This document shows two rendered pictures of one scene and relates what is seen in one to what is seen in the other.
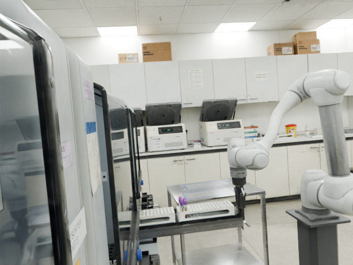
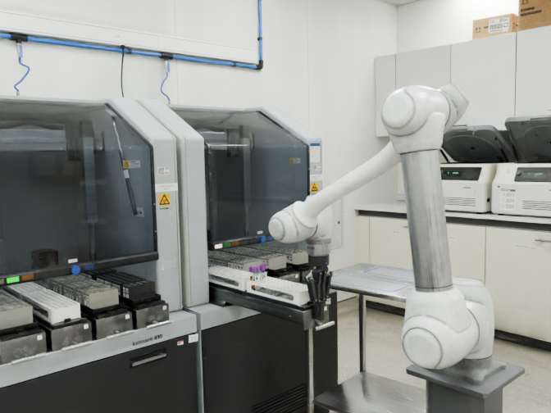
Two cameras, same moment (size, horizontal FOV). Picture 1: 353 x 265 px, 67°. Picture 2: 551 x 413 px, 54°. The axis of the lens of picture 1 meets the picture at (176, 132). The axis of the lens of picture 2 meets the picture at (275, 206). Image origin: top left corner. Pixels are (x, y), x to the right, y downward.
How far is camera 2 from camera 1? 176 cm
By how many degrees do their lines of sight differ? 54
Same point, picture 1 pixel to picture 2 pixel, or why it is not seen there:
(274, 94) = not seen: outside the picture
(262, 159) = (275, 226)
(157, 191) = (498, 292)
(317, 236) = (430, 398)
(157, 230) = (225, 293)
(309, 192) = not seen: hidden behind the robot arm
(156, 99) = (535, 107)
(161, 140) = (516, 192)
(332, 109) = (404, 162)
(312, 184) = not seen: hidden behind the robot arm
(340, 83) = (386, 117)
